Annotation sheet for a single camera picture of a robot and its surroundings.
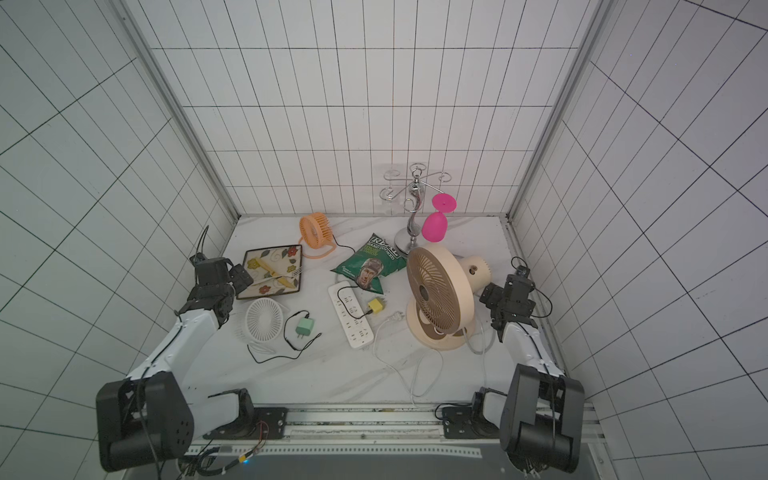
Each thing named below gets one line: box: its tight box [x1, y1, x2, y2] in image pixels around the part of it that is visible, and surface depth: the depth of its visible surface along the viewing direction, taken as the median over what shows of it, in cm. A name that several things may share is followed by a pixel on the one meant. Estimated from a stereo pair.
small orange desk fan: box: [298, 212, 337, 259], surface depth 106 cm
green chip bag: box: [330, 233, 407, 294], surface depth 97 cm
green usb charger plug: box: [295, 317, 315, 339], surface depth 90 cm
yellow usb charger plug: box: [368, 298, 383, 314], surface depth 94 cm
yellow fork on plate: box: [252, 257, 303, 289], surface depth 102 cm
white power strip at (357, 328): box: [328, 280, 374, 349], surface depth 89 cm
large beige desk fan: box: [406, 243, 492, 351], surface depth 71 cm
